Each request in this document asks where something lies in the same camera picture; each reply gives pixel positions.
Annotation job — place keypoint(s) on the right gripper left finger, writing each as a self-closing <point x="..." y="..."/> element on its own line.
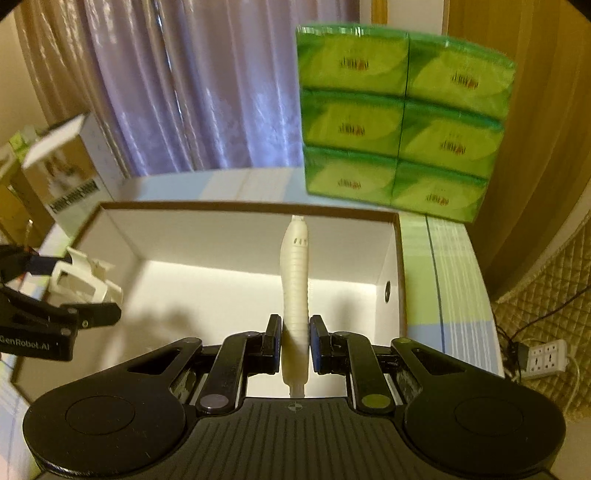
<point x="240" y="356"/>

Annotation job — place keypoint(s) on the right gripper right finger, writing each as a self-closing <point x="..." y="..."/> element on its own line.
<point x="352" y="356"/>

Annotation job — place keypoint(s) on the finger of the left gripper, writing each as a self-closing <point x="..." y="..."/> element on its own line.
<point x="16" y="261"/>
<point x="18" y="309"/>

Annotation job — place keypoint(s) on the white electric toothbrush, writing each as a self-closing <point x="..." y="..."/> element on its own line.
<point x="295" y="339"/>

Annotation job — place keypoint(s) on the brown cardboard boxes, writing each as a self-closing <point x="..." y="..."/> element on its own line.
<point x="24" y="219"/>

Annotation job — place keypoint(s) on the brown cardboard storage box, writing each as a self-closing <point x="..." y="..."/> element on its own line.
<point x="212" y="269"/>

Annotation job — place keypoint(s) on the white product box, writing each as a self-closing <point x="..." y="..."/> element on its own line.
<point x="72" y="169"/>

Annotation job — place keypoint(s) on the plaid tablecloth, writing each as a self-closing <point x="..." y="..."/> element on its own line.
<point x="448" y="307"/>

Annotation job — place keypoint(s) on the white power strip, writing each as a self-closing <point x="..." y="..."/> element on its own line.
<point x="546" y="359"/>

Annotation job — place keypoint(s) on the quilted tan chair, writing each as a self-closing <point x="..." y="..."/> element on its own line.
<point x="553" y="304"/>

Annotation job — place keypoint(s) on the purple curtain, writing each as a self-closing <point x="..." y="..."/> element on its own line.
<point x="176" y="86"/>

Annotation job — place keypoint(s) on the green tissue pack stack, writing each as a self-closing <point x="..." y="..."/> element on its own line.
<point x="403" y="119"/>

